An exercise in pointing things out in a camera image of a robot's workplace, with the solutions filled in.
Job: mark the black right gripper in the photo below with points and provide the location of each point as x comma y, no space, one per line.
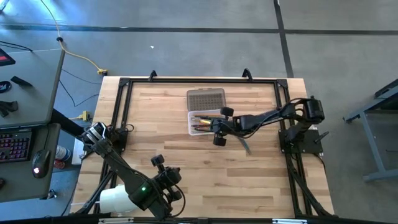
230,126

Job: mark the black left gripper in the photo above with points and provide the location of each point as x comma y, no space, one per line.
171,177

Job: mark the clear plastic supply box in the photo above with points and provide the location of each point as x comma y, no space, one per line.
205,99

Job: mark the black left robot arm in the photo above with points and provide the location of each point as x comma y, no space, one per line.
118,165

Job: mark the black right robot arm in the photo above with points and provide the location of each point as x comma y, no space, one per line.
264,119

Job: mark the white paper box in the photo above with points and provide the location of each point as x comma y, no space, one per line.
77,152

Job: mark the black table clamp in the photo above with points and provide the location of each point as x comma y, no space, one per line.
247,74
152,75

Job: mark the yellow power plug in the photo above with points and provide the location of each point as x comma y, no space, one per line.
84,116

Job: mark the white blue drink can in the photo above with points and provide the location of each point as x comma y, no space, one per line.
63,153

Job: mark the red drink can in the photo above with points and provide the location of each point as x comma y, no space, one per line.
59,164

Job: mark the small metal object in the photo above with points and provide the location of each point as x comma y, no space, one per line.
51,194

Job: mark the black computer mouse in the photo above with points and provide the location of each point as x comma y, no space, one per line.
40,163

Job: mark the grey metal table stand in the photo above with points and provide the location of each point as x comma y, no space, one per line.
371,146

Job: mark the black backlit keyboard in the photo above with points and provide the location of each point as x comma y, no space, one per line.
14,146

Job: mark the grey office desk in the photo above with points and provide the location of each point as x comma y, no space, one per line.
31,93

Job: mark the black flat strip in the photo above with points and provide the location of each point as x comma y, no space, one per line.
21,81

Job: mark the black round object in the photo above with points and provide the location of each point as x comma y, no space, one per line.
4,87

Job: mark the black metal table frame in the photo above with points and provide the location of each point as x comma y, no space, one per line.
202,81

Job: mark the silver metal bracket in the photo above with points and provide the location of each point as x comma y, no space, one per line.
289,221
116,220

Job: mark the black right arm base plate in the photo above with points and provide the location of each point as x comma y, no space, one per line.
308,146

